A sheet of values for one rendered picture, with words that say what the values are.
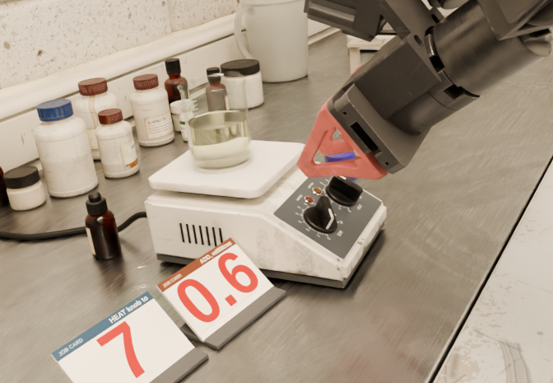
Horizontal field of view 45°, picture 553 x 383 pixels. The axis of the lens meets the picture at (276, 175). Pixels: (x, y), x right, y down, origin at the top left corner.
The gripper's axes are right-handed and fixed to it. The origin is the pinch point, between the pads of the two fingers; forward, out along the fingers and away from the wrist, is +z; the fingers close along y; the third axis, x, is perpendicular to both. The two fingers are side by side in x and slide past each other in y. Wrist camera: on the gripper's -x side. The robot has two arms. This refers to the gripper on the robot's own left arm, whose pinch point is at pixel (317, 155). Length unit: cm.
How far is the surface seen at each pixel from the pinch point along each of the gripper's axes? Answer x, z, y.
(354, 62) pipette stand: -1.0, 15.6, -38.8
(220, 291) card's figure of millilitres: 3.5, 10.6, 8.4
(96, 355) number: -0.4, 11.5, 19.7
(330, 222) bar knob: 5.6, 3.8, -0.1
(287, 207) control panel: 2.5, 6.7, -0.3
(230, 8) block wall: -22, 49, -70
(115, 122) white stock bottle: -15.6, 33.7, -14.6
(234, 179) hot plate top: -2.4, 9.2, 0.0
